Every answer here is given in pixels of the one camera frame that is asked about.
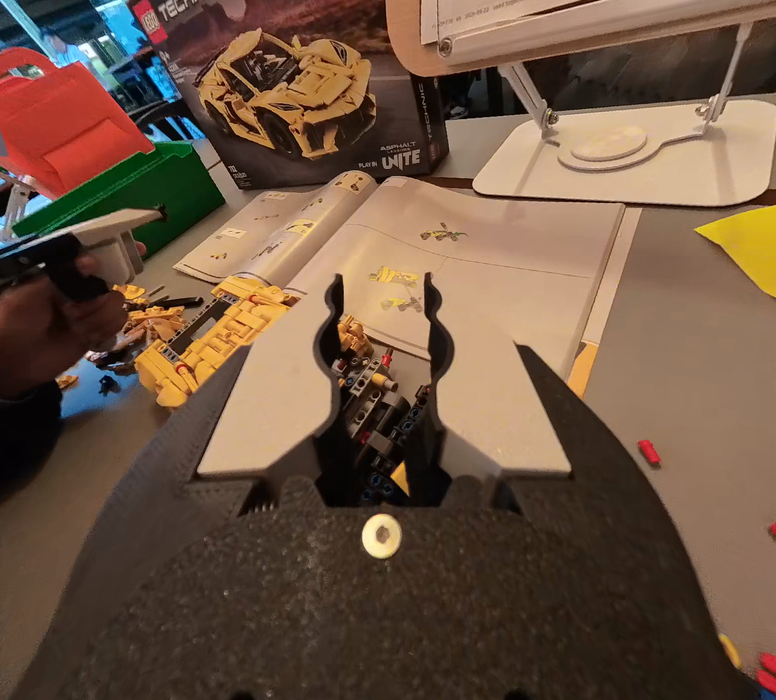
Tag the person's left hand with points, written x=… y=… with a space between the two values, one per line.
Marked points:
x=36 y=336

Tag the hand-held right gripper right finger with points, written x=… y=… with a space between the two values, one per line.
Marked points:
x=503 y=409

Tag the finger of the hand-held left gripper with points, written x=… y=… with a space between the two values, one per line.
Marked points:
x=103 y=227

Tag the toy car set box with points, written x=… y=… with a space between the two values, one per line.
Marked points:
x=273 y=14

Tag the yellow toy brick car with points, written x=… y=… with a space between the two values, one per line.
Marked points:
x=206 y=348

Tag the green storage bin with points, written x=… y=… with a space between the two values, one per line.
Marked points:
x=151 y=196

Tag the pile of small coloured pins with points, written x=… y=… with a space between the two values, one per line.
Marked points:
x=765 y=666

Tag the pile of yellow brick parts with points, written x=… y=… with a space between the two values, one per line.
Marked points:
x=151 y=318

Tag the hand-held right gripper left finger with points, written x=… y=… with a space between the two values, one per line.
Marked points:
x=273 y=409

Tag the orange carry bag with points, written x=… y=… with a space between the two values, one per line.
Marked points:
x=60 y=124

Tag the open instruction booklet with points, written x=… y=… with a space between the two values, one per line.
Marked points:
x=515 y=263

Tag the grey desk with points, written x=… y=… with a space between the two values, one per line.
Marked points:
x=685 y=348

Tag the white document stand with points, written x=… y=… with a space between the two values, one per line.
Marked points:
x=667 y=178

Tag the yellow sticky note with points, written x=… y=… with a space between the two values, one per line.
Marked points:
x=745 y=245

